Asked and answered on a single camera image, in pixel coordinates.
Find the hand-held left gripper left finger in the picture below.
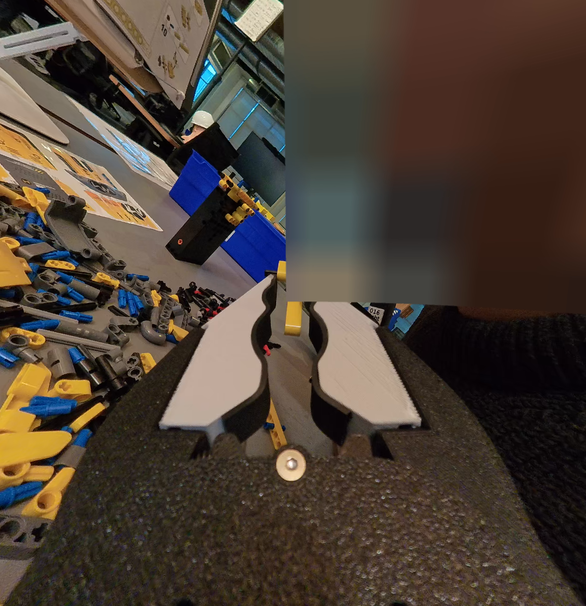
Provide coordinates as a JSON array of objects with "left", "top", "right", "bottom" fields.
[{"left": 159, "top": 274, "right": 279, "bottom": 446}]

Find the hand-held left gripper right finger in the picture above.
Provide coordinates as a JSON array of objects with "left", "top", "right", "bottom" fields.
[{"left": 308, "top": 301, "right": 423, "bottom": 448}]

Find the yellow toy connector piece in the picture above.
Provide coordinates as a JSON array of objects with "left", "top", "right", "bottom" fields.
[{"left": 277, "top": 260, "right": 304, "bottom": 337}]

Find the pile of black red pins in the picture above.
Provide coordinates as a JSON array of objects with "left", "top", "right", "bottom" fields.
[{"left": 175, "top": 282, "right": 241, "bottom": 327}]

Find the yellow perforated toy beam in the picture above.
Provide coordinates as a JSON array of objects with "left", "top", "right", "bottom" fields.
[{"left": 264, "top": 400, "right": 289, "bottom": 450}]

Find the blue bin with white label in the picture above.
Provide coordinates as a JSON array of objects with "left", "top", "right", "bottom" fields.
[{"left": 221, "top": 208, "right": 286, "bottom": 286}]

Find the black perforated toy block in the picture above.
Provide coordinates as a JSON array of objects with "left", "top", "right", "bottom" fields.
[{"left": 165, "top": 187, "right": 241, "bottom": 266}]

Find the person's dark sweater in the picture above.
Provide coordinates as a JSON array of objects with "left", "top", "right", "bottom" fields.
[{"left": 403, "top": 305, "right": 586, "bottom": 606}]

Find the black monitor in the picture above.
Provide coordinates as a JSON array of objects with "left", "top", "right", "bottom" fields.
[{"left": 230, "top": 132, "right": 286, "bottom": 207}]

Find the pile of mixed toy building pieces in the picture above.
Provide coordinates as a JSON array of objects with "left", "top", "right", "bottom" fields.
[{"left": 0, "top": 177, "right": 199, "bottom": 550}]

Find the plain blue bin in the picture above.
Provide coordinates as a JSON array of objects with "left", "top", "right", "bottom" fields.
[{"left": 169, "top": 150, "right": 227, "bottom": 205}]

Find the grey curved toy panel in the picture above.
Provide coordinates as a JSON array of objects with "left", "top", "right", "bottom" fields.
[{"left": 43, "top": 195, "right": 105, "bottom": 259}]

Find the yellow printed instruction sheet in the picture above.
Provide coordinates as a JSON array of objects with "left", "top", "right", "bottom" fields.
[{"left": 0, "top": 118, "right": 163, "bottom": 233}]

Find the white printed instruction sheet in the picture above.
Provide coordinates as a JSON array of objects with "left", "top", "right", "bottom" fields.
[{"left": 68, "top": 97, "right": 180, "bottom": 186}]

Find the white paper sheet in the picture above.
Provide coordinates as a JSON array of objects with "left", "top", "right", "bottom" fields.
[{"left": 234, "top": 0, "right": 284, "bottom": 42}]

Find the white oval stand base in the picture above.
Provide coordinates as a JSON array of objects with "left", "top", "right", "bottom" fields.
[{"left": 0, "top": 62, "right": 70, "bottom": 146}]

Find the printed cardboard box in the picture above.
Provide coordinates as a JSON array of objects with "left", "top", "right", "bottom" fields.
[{"left": 47, "top": 0, "right": 223, "bottom": 112}]

